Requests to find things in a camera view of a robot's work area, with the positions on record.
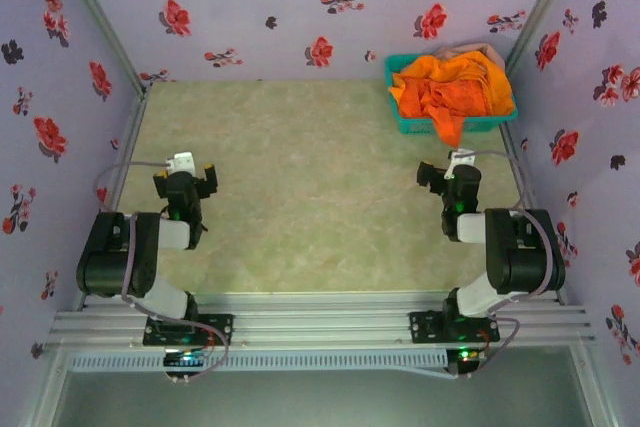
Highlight light orange shorts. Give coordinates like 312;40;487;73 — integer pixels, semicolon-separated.
392;53;516;116

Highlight pink shorts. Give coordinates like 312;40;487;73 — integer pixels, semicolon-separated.
432;40;507;72

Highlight teal plastic basket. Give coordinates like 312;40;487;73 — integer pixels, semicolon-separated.
383;53;519;137

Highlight left controller board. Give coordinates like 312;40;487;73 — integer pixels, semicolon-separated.
162;348;212;384

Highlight controller board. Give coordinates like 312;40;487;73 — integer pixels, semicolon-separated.
162;348;212;384
446;345;485;379

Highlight right controller board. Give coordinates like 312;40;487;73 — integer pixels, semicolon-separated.
446;345;485;379

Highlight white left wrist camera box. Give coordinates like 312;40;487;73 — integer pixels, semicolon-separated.
164;150;197;174

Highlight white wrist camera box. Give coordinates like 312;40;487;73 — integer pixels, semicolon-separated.
164;150;197;174
446;148;477;181

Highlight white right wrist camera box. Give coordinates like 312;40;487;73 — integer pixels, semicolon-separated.
446;148;477;181

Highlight grey left arm cable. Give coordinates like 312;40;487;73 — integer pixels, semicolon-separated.
94;159;232;384

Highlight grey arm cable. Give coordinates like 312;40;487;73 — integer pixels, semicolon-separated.
94;159;232;384
452;148;567;379

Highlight grey right arm cable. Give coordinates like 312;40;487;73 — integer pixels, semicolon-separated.
452;148;567;379

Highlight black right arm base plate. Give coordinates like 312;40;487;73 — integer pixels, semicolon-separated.
408;310;501;346

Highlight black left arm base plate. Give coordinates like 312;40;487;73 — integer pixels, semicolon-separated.
143;313;235;348

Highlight aluminium mounting rail frame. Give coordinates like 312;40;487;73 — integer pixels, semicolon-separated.
47;290;597;349

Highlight white slotted cable duct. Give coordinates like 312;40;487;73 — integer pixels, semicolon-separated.
67;349;450;374

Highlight aluminium frame leg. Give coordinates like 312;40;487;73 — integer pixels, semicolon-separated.
569;344;621;427
14;346;71;427

